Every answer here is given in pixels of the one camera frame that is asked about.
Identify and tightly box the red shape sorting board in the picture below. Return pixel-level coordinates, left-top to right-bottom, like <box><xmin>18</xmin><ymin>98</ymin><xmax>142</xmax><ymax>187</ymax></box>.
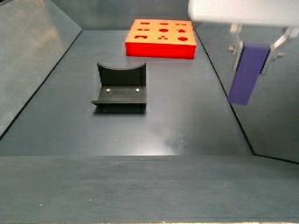
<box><xmin>126</xmin><ymin>19</ymin><xmax>197</xmax><ymax>60</ymax></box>

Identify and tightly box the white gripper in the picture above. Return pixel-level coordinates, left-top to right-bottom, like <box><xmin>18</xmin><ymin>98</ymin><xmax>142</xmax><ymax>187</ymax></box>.
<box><xmin>189</xmin><ymin>0</ymin><xmax>299</xmax><ymax>74</ymax></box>

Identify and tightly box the black curved holder stand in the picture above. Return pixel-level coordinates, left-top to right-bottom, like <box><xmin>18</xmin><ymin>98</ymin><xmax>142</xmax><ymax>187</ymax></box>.
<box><xmin>91</xmin><ymin>64</ymin><xmax>147</xmax><ymax>114</ymax></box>

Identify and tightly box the purple rectangular block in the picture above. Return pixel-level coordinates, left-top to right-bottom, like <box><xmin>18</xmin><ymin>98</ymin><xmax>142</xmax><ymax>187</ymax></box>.
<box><xmin>229</xmin><ymin>43</ymin><xmax>270</xmax><ymax>105</ymax></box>

